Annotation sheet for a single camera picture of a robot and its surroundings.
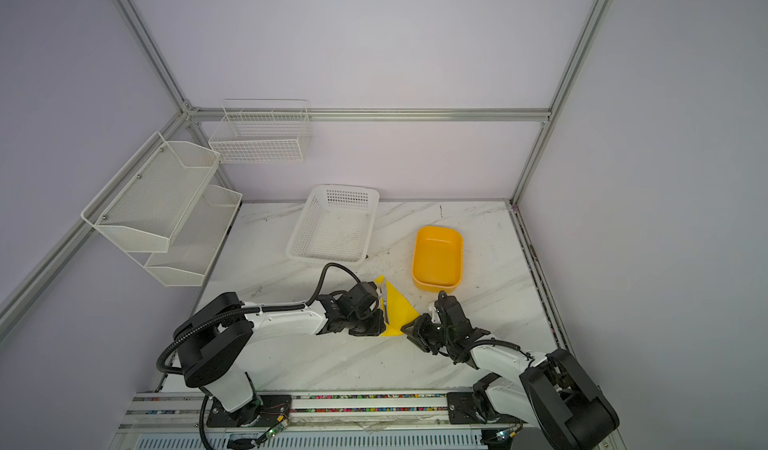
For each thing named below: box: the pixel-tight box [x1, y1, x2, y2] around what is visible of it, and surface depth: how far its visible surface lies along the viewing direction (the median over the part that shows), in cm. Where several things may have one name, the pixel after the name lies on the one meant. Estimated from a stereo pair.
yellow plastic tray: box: [411, 226, 464, 293], surface depth 106 cm
